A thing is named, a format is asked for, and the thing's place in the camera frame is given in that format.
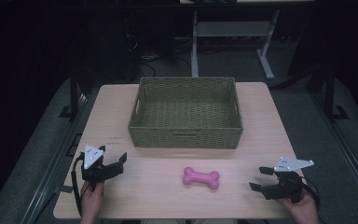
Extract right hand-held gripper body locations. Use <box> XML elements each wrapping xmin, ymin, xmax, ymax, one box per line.
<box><xmin>261</xmin><ymin>156</ymin><xmax>315</xmax><ymax>204</ymax></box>

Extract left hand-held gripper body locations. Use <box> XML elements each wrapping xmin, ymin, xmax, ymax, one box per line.
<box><xmin>80</xmin><ymin>144</ymin><xmax>125</xmax><ymax>191</ymax></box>

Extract pink bone-shaped dog toy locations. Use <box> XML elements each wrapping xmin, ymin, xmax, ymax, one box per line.
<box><xmin>182</xmin><ymin>166</ymin><xmax>221</xmax><ymax>190</ymax></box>

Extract green woven basket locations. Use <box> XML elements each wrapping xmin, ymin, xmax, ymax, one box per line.
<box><xmin>127</xmin><ymin>77</ymin><xmax>244</xmax><ymax>150</ymax></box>

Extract person's left hand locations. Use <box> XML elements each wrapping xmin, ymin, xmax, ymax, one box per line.
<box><xmin>79</xmin><ymin>181</ymin><xmax>106</xmax><ymax>224</ymax></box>

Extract person's right hand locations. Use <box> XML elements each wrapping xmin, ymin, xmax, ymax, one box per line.
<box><xmin>278</xmin><ymin>189</ymin><xmax>321</xmax><ymax>224</ymax></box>

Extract black metal stand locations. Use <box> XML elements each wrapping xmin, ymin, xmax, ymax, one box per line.
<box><xmin>323</xmin><ymin>66</ymin><xmax>351</xmax><ymax>123</ymax></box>
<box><xmin>59</xmin><ymin>74</ymin><xmax>87</xmax><ymax>119</ymax></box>

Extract black cable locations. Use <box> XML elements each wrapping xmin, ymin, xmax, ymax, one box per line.
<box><xmin>299</xmin><ymin>176</ymin><xmax>322</xmax><ymax>213</ymax></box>
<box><xmin>70</xmin><ymin>152</ymin><xmax>86</xmax><ymax>217</ymax></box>

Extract grey metal desk frame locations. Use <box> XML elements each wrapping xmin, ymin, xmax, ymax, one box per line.
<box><xmin>190</xmin><ymin>8</ymin><xmax>282</xmax><ymax>80</ymax></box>

